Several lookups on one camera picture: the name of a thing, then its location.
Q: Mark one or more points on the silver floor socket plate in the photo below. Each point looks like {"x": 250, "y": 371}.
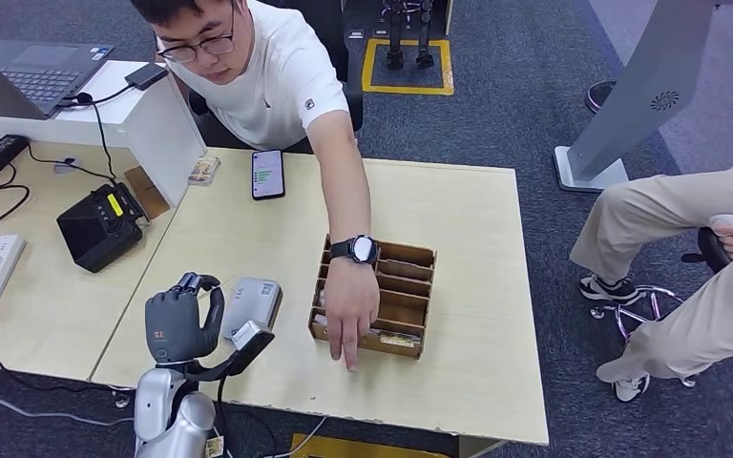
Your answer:
{"x": 355, "y": 35}

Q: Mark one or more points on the person's left forearm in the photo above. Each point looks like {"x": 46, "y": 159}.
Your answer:
{"x": 351, "y": 202}

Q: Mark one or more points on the black wristwatch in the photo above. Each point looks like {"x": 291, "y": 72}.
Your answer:
{"x": 361, "y": 249}

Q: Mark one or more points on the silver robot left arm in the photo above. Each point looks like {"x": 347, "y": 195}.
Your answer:
{"x": 170, "y": 411}

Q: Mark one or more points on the person's left hand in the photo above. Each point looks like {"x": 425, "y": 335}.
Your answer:
{"x": 351, "y": 303}

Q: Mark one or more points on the black power adapter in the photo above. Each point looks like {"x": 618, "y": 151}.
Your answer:
{"x": 0, "y": 152}

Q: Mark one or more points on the desk caster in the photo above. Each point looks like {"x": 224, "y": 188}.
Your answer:
{"x": 121, "y": 399}

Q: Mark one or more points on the grey kiosk stand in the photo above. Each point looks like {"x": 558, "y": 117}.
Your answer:
{"x": 645, "y": 82}

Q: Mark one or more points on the person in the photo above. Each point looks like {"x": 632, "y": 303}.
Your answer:
{"x": 278, "y": 82}
{"x": 689, "y": 202}

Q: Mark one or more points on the black stool chrome base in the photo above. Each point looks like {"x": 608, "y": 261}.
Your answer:
{"x": 714, "y": 249}

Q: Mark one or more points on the stack of picture cards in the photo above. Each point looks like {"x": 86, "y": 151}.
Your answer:
{"x": 204, "y": 170}

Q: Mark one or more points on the black smartphone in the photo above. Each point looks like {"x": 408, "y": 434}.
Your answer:
{"x": 268, "y": 175}

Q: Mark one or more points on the yellow picture key card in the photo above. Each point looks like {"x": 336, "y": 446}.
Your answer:
{"x": 397, "y": 340}

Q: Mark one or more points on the grey card reader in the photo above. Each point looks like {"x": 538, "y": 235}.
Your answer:
{"x": 254, "y": 297}

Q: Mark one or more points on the black robot legs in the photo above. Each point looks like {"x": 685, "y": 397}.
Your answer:
{"x": 395, "y": 38}

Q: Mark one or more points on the brown cardboard piece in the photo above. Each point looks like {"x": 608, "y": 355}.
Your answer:
{"x": 147, "y": 193}

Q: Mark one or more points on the white desk partition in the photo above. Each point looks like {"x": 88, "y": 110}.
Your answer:
{"x": 158, "y": 145}

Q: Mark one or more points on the small black box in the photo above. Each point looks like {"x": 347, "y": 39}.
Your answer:
{"x": 146, "y": 76}

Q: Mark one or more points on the yellow floor tape square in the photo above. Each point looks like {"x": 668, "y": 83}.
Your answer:
{"x": 407, "y": 90}

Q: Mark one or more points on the brown wooden organizer box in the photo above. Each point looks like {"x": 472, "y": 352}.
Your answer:
{"x": 404, "y": 297}

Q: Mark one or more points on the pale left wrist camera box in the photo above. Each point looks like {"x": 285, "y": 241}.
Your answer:
{"x": 249, "y": 334}

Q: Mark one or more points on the dark grey laptop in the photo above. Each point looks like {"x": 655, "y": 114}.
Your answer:
{"x": 37, "y": 69}

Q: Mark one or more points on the black-rimmed glasses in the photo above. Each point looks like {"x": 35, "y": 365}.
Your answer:
{"x": 215, "y": 45}

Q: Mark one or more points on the dark shoe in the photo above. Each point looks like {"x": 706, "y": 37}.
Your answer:
{"x": 597, "y": 96}

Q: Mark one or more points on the black desktop terminal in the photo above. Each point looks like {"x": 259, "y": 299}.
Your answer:
{"x": 99, "y": 229}

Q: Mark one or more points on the yellow board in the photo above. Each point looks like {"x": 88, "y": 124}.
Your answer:
{"x": 354, "y": 450}

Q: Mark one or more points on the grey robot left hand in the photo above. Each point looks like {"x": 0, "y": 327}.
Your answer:
{"x": 177, "y": 322}

